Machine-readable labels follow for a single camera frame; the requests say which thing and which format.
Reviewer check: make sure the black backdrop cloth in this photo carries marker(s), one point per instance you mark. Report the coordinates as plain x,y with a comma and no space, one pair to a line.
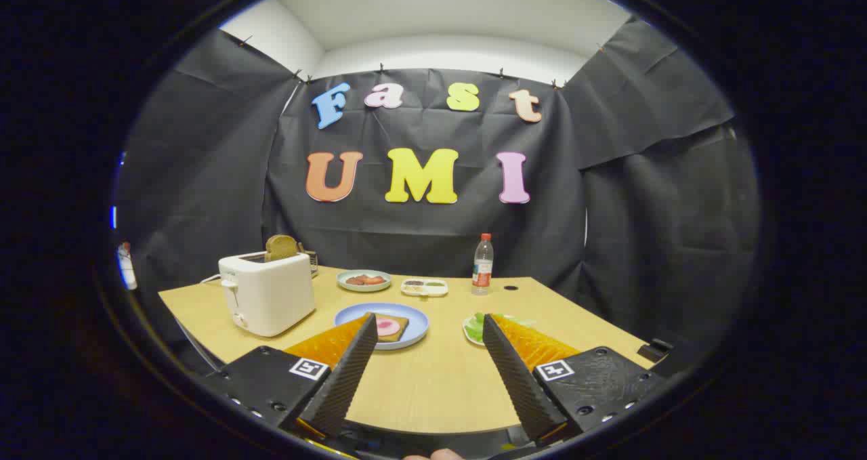
420,236

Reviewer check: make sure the blue plate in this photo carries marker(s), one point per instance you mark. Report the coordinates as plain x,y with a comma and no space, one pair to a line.
414,324

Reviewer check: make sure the clear plastic water bottle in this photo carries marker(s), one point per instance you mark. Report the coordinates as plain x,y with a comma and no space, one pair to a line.
482,274

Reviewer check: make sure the white square plate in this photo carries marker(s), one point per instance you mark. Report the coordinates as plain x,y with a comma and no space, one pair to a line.
467,332

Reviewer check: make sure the square toast slice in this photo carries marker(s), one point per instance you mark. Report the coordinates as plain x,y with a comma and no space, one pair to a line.
405,322

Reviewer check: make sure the red tomato slice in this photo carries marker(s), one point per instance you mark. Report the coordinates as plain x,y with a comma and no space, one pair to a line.
375,280

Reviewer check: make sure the glass holder with wooden sticks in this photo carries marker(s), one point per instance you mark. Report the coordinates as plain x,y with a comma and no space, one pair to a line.
311,262

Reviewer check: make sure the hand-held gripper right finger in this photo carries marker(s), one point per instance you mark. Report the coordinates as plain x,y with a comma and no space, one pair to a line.
518,385

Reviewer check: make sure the pale green plate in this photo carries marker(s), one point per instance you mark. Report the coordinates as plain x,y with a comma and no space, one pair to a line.
344,284

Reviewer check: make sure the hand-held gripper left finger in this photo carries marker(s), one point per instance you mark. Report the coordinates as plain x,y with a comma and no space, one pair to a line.
349,379

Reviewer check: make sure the pink ham slice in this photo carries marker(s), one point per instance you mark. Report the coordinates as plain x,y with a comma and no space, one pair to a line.
389,326

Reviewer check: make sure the round brown bread slice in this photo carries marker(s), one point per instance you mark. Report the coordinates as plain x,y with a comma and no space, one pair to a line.
280,246

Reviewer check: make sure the brown meat piece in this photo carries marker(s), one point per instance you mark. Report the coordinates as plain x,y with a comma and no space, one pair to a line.
354,281

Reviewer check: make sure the white toaster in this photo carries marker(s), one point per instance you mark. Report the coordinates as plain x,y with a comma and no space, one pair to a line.
271,297

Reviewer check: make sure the white divided condiment tray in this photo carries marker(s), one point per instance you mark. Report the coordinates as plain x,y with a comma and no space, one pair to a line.
425,287

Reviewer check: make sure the black table edge clamp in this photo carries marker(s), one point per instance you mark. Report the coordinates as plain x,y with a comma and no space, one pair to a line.
653,349

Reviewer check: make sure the green lettuce leaf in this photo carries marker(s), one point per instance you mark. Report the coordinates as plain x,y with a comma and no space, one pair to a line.
477,326

